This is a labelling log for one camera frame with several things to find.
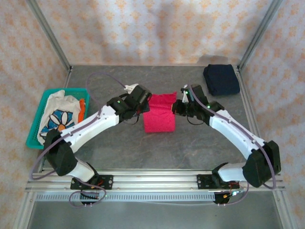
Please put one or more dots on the red t-shirt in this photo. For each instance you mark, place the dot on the red t-shirt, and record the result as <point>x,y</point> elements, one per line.
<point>158,119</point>

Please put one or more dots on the navy t-shirt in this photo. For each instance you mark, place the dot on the navy t-shirt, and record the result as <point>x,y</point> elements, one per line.
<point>221,78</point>

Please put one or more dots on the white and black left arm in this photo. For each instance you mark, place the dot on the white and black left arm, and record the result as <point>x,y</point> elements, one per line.
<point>90,126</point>

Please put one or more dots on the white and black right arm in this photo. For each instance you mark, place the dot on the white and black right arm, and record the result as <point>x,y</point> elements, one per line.
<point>228,128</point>

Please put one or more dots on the orange t-shirt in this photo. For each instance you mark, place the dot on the orange t-shirt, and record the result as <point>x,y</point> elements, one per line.
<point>82,107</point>

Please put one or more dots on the teal plastic basket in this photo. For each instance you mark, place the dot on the teal plastic basket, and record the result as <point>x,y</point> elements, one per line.
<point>81,92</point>

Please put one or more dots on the white flower print t-shirt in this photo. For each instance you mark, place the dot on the white flower print t-shirt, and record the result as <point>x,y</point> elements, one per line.
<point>54,102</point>

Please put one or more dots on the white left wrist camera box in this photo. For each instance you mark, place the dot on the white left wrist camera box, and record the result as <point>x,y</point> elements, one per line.
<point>131,87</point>

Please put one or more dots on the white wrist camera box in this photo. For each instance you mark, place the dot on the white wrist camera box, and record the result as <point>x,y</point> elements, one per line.
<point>185,97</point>
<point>131,87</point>

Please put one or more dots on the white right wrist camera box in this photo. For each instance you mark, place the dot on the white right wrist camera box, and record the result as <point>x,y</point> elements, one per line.
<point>185,97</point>

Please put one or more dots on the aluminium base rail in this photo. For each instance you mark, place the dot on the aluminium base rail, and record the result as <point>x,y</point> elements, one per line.
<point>155,181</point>

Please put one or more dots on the aluminium frame post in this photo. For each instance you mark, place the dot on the aluminium frame post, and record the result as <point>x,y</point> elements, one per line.
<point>50,35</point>
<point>259,33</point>

